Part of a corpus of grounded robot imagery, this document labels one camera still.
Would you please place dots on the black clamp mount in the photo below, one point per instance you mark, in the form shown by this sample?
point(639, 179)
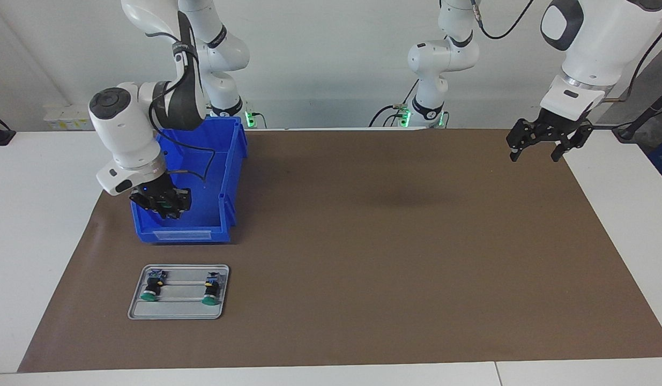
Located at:
point(1, 136)

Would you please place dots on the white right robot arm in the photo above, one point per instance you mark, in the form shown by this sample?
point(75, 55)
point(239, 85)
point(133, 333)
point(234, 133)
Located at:
point(121, 134)

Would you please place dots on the black stand pole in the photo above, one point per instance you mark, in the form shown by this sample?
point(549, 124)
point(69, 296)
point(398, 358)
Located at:
point(639, 120)

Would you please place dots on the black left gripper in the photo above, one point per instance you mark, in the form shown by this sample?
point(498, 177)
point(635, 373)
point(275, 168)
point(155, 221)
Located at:
point(556, 124)

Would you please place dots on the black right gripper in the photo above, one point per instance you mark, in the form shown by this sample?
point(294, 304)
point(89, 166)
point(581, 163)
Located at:
point(154, 192)

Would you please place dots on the brown table mat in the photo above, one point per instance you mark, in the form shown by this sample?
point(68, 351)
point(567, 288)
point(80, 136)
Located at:
point(363, 279)

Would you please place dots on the silver metal tray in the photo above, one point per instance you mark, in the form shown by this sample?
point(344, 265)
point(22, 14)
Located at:
point(178, 311)

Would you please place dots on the blue plastic storage bin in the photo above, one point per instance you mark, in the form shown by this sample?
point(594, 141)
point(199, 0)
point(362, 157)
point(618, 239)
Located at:
point(223, 161)

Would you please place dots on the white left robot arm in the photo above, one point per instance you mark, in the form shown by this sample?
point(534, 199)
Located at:
point(593, 48)

